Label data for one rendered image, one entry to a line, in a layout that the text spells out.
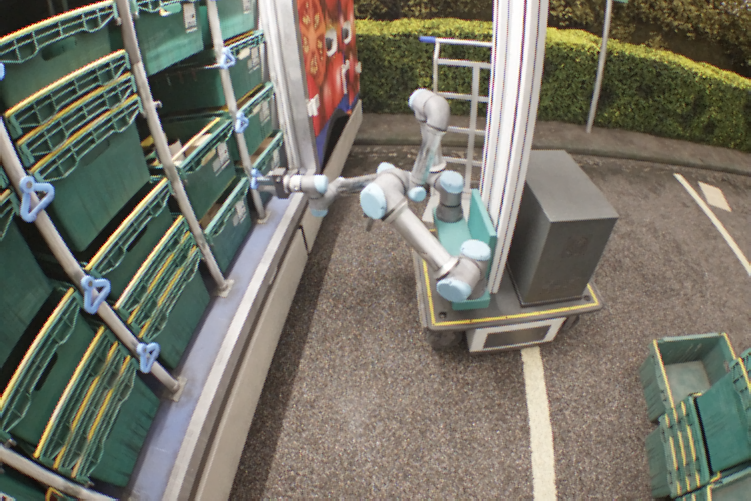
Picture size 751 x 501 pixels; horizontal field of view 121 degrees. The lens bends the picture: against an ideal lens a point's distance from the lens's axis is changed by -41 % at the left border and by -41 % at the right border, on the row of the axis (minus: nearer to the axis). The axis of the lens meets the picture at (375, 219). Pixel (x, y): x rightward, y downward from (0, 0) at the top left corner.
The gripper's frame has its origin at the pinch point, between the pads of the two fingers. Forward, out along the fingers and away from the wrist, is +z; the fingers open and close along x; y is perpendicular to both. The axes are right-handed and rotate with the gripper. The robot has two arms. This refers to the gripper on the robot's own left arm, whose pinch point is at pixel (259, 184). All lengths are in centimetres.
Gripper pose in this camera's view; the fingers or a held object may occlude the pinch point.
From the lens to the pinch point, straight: 161.3
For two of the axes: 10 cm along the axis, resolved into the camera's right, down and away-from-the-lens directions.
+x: 0.6, 7.7, 6.3
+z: -9.9, -0.3, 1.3
